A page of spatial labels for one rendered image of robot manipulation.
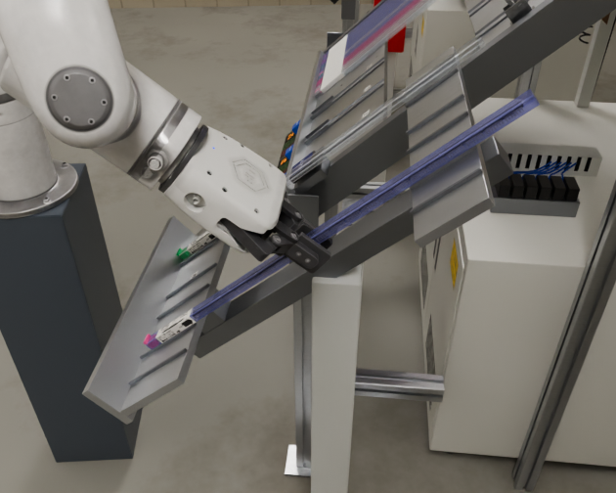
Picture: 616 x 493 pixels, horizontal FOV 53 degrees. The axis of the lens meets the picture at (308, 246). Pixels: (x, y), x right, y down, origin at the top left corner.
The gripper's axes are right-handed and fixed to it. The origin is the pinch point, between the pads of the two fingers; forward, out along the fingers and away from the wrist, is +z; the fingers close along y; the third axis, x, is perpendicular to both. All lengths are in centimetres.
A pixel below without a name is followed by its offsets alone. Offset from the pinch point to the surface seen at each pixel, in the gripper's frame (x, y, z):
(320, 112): 16, 67, 7
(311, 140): 17, 56, 7
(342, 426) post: 25.8, 5.5, 26.5
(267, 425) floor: 80, 44, 45
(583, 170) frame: -11, 67, 57
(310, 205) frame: 14.7, 32.2, 8.0
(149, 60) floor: 146, 283, -37
